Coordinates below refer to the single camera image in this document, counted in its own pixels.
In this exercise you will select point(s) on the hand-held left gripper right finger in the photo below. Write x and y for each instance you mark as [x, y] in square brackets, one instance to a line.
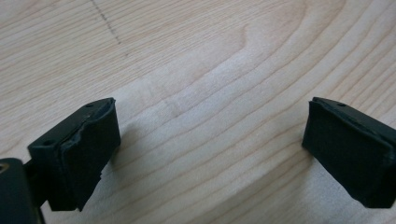
[351, 155]

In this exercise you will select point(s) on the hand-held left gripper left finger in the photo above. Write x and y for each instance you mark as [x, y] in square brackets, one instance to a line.
[84, 155]

